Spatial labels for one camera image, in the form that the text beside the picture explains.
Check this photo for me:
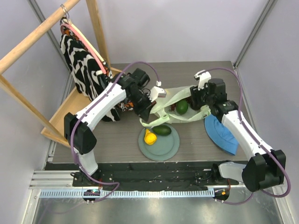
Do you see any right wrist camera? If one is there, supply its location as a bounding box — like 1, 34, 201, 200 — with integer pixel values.
194, 70, 211, 90

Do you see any white cable duct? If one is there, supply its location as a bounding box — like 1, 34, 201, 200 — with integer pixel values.
41, 189, 215, 199

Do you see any fake green fruit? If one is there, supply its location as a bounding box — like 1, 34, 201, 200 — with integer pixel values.
176, 99, 189, 115

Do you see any purple cable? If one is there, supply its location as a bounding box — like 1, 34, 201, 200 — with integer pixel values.
71, 61, 162, 203
195, 67, 291, 205

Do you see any cream clothes hanger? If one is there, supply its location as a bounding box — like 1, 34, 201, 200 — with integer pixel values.
65, 21, 104, 62

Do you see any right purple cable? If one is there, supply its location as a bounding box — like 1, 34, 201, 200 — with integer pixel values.
195, 67, 291, 205

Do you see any pale green plastic bag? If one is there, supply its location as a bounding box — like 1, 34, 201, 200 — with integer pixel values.
140, 86, 211, 127

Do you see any blue cloth hat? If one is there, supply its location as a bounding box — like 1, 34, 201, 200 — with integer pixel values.
204, 115, 239, 155

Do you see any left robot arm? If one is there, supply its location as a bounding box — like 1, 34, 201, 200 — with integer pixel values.
64, 69, 155, 186

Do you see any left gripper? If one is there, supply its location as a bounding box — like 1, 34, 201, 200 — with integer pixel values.
127, 90, 156, 121

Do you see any wooden clothes rack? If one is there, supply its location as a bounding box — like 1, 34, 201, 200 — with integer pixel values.
0, 0, 126, 153

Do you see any grey-blue round plate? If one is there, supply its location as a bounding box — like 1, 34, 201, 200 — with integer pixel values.
138, 124, 180, 161

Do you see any black white patterned garment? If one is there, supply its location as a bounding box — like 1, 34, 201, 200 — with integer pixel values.
60, 35, 121, 122

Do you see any fake dark green avocado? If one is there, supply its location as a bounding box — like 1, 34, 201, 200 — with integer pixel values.
152, 125, 172, 136

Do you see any fake yellow pepper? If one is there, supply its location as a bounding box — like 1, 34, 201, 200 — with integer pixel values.
144, 129, 157, 145

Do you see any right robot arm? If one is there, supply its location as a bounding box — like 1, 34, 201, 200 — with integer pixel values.
190, 77, 286, 192

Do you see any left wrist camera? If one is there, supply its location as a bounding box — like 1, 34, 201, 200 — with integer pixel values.
150, 86, 167, 101

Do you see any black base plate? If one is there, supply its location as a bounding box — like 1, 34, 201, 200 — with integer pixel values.
45, 161, 239, 192

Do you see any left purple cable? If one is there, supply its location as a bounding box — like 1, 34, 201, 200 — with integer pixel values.
71, 61, 162, 203

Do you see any fake purple grape bunch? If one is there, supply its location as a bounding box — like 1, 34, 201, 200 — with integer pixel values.
170, 104, 176, 111

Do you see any pink clothes hanger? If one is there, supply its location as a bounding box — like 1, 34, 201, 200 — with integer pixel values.
60, 23, 107, 75

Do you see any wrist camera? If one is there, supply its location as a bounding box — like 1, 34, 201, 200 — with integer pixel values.
150, 86, 167, 101
194, 70, 211, 90

